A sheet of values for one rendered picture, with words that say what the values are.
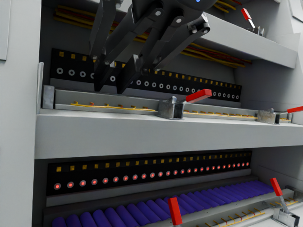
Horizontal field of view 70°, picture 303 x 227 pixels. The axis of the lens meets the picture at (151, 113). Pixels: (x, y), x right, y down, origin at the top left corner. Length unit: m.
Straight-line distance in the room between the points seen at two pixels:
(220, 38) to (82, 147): 0.33
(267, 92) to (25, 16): 0.63
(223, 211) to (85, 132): 0.31
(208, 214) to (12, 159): 0.32
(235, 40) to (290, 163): 0.37
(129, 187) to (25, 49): 0.30
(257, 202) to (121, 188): 0.29
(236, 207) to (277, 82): 0.39
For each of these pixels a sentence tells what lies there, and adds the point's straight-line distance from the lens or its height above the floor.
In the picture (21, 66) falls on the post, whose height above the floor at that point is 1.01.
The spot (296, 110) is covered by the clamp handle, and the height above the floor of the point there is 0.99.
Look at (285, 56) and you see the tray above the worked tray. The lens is 0.66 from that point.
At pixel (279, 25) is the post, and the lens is 0.76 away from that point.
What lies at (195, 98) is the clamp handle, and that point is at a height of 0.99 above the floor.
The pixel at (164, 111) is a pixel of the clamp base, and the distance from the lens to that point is 0.32.
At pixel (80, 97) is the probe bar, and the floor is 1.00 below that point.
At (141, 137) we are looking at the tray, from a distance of 0.27.
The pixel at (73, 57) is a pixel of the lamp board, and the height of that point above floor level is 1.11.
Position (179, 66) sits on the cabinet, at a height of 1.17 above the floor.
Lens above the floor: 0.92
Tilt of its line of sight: 12 degrees up
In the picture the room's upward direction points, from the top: 4 degrees counter-clockwise
